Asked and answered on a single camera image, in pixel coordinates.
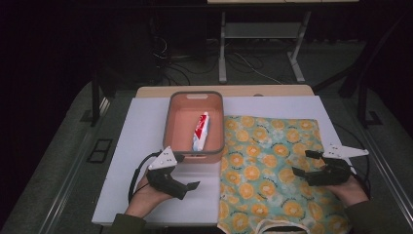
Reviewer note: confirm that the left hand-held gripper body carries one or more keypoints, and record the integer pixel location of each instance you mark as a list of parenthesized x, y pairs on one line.
[(164, 182)]

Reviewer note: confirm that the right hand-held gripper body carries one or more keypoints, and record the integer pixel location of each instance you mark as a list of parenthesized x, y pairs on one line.
[(334, 169)]

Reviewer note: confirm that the pink basket with grey rim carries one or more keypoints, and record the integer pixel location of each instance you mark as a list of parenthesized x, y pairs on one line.
[(181, 130)]

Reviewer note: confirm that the orange print cloth bag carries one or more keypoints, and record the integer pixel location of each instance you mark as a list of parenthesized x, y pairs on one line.
[(266, 169)]

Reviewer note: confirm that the red and white toothpaste tube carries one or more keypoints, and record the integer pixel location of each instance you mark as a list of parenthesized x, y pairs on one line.
[(201, 131)]

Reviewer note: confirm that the person's left hand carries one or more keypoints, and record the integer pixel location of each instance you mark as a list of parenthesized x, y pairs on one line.
[(146, 200)]

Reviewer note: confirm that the person's right hand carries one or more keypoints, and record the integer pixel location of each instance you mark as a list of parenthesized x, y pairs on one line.
[(349, 191)]

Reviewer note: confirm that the white board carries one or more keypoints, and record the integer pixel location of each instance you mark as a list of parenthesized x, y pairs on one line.
[(142, 136)]

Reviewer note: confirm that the wooden table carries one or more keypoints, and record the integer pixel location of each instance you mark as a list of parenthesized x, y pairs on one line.
[(233, 90)]

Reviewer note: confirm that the black metal stand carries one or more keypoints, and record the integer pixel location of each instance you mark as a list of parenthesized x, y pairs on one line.
[(95, 97), (363, 81)]

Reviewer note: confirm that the metal floor rail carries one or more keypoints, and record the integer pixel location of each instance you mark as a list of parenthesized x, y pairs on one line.
[(389, 182), (69, 182)]

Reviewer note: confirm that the black floor outlet frame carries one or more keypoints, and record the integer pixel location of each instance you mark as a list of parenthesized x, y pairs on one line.
[(100, 150)]

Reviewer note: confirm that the grey metal desk frame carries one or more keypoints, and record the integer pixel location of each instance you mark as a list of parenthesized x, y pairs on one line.
[(259, 31)]

